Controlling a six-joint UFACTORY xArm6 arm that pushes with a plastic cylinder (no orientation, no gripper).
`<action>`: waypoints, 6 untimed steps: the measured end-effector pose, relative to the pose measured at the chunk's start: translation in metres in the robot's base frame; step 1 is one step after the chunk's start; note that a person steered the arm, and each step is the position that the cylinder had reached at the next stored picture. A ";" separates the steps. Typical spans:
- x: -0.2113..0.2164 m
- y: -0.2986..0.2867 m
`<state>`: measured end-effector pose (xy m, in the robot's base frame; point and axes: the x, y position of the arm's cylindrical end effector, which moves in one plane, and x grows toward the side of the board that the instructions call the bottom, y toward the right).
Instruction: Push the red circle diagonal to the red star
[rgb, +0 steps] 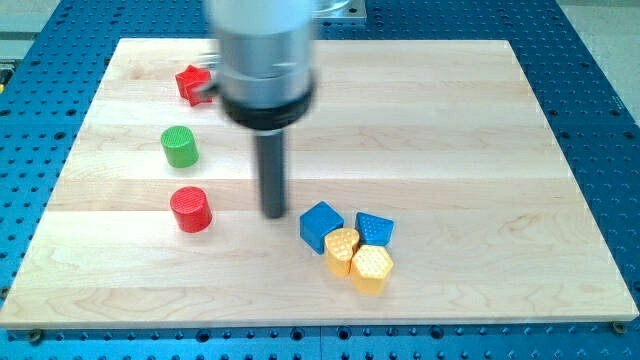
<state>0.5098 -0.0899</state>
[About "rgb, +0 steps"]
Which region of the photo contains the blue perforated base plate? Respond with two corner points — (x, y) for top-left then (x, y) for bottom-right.
(1, 1), (639, 359)

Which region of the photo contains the silver mounting plate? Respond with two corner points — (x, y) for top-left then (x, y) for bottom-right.
(313, 0), (367, 25)

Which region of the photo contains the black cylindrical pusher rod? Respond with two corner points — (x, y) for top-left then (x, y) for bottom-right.
(254, 130), (286, 219)

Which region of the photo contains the light wooden board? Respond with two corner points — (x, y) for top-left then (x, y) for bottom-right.
(1, 38), (638, 329)

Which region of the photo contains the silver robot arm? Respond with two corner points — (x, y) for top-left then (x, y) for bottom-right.
(207, 0), (315, 219)

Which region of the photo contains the yellow heart block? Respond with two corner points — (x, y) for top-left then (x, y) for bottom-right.
(324, 228), (360, 277)

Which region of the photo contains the blue cube block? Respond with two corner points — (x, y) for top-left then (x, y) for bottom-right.
(300, 201), (344, 255)

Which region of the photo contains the red star block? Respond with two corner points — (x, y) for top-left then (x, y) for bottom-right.
(175, 65), (213, 107)

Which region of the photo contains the red cylinder block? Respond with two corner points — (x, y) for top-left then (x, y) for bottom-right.
(170, 186), (213, 233)

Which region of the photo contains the green cylinder block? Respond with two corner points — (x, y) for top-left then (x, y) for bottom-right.
(160, 126), (199, 168)

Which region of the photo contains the yellow hexagon block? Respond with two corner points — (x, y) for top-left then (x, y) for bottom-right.
(350, 245), (394, 295)

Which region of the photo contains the blue pentagon block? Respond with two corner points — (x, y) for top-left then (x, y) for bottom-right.
(355, 212), (395, 247)

